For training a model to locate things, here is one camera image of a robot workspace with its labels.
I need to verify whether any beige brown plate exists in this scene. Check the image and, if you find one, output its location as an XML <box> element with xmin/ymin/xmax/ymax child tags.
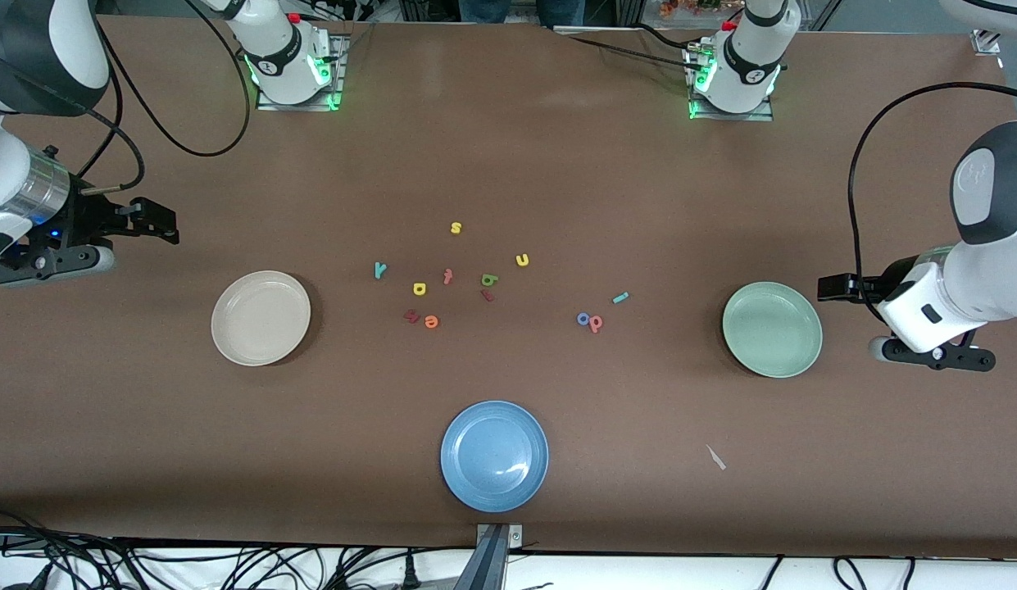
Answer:
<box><xmin>211</xmin><ymin>270</ymin><xmax>312</xmax><ymax>367</ymax></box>

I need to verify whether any grey camera mount pole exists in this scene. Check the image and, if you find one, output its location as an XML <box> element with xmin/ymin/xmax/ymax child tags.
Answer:
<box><xmin>452</xmin><ymin>524</ymin><xmax>509</xmax><ymax>590</ymax></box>

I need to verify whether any person in blue jeans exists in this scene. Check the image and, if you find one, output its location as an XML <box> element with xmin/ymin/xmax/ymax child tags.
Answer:
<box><xmin>459</xmin><ymin>0</ymin><xmax>587</xmax><ymax>27</ymax></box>

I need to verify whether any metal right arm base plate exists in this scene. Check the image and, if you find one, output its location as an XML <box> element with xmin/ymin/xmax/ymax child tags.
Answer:
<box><xmin>256</xmin><ymin>33</ymin><xmax>349</xmax><ymax>112</ymax></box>

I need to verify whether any black cable to arm base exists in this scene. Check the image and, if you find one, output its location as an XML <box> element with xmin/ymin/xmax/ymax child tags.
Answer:
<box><xmin>567</xmin><ymin>23</ymin><xmax>706</xmax><ymax>70</ymax></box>

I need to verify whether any blue plate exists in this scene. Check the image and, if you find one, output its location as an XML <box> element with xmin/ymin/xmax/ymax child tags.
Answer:
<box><xmin>440</xmin><ymin>400</ymin><xmax>550</xmax><ymax>514</ymax></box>

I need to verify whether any brown table cover sheet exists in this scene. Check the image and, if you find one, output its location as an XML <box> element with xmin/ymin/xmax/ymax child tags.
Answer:
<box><xmin>0</xmin><ymin>15</ymin><xmax>1017</xmax><ymax>560</ymax></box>

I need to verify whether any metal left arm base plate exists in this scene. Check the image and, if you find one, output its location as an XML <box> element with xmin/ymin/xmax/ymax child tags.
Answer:
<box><xmin>684</xmin><ymin>41</ymin><xmax>775</xmax><ymax>122</ymax></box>

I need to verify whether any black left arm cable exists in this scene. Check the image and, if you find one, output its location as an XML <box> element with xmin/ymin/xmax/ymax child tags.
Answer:
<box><xmin>847</xmin><ymin>80</ymin><xmax>1017</xmax><ymax>300</ymax></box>

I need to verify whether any black floor cable tangle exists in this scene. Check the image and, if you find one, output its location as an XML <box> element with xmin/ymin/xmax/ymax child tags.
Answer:
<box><xmin>0</xmin><ymin>508</ymin><xmax>476</xmax><ymax>590</ymax></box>

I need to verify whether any light green plate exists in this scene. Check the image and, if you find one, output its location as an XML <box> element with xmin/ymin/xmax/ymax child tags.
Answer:
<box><xmin>722</xmin><ymin>281</ymin><xmax>824</xmax><ymax>379</ymax></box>

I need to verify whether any black looped floor cable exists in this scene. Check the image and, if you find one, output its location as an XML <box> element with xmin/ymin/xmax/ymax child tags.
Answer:
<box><xmin>832</xmin><ymin>556</ymin><xmax>916</xmax><ymax>590</ymax></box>

